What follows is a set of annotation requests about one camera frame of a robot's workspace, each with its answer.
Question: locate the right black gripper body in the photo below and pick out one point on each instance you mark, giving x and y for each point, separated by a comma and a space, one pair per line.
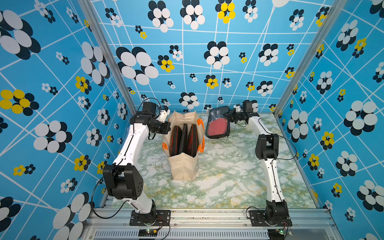
234, 116

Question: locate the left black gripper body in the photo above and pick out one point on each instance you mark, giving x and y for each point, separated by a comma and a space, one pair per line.
160, 127

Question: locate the beige canvas bag orange handles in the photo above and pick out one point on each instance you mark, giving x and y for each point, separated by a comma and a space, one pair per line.
183, 166

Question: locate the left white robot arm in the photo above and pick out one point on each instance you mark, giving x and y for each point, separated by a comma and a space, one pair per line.
122, 178

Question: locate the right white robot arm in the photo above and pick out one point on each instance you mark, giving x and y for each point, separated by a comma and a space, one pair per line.
267, 151

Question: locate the left green circuit board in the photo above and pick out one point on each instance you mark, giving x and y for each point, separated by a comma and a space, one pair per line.
148, 233

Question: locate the green circuit board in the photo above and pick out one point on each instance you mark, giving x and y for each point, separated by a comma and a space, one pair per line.
277, 234
148, 233

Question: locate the right green circuit board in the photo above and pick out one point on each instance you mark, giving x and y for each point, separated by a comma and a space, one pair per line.
277, 234

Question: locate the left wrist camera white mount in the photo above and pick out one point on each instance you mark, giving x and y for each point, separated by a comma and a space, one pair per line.
163, 115

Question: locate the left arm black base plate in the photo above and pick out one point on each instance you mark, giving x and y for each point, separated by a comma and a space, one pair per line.
153, 219

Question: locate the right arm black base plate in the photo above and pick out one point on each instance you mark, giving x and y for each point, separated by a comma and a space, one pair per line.
269, 219

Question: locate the aluminium front rail frame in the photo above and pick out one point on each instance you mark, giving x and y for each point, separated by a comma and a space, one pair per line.
215, 224

